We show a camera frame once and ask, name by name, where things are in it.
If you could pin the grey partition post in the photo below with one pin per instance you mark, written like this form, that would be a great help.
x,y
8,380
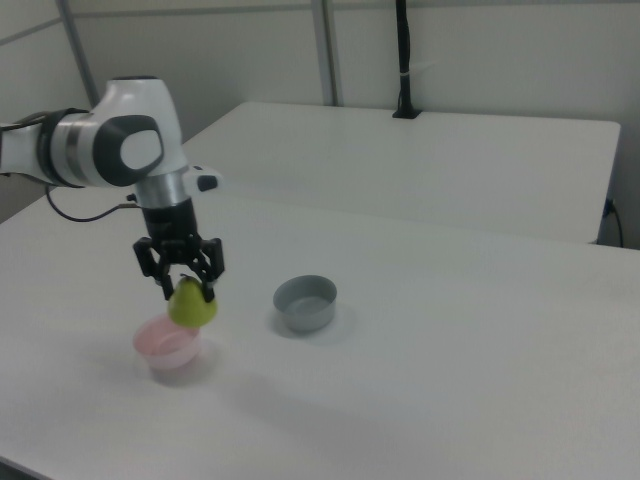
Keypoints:
x,y
327,50
79,55

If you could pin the black pole with clamp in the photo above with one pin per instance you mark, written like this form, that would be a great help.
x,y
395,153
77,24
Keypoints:
x,y
404,50

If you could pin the grey plastic bowl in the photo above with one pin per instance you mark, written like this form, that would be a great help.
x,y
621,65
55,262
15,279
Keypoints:
x,y
305,320

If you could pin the pink plastic bowl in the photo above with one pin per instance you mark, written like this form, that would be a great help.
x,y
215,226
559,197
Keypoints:
x,y
165,351

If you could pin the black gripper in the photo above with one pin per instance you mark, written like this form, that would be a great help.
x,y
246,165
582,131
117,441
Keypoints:
x,y
170,225

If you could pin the yellow-green pear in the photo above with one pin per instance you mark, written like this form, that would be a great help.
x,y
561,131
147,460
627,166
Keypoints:
x,y
190,310

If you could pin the white side table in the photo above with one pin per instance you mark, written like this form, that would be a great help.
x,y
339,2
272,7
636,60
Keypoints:
x,y
400,165

